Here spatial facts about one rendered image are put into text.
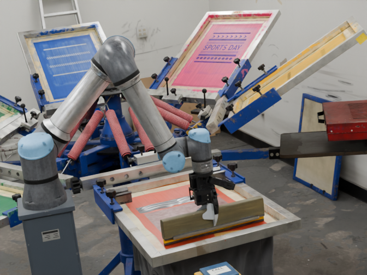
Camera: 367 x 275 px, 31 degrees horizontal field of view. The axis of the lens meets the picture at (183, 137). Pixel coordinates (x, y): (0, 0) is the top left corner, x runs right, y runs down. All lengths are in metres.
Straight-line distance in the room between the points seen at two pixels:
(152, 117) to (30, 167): 0.43
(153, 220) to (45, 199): 0.58
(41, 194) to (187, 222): 0.54
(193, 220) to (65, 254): 0.48
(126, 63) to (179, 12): 5.06
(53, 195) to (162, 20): 5.02
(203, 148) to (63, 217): 0.54
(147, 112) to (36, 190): 0.45
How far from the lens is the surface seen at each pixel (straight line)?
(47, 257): 2.32
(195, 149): 2.35
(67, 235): 2.30
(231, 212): 2.49
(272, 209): 2.61
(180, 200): 2.83
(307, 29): 5.55
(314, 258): 4.42
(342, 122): 3.31
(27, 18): 6.80
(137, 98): 2.17
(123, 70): 2.15
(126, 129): 3.60
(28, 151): 2.23
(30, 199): 2.29
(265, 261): 2.60
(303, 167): 5.67
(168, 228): 2.42
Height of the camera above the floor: 1.97
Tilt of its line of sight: 16 degrees down
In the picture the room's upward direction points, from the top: 6 degrees counter-clockwise
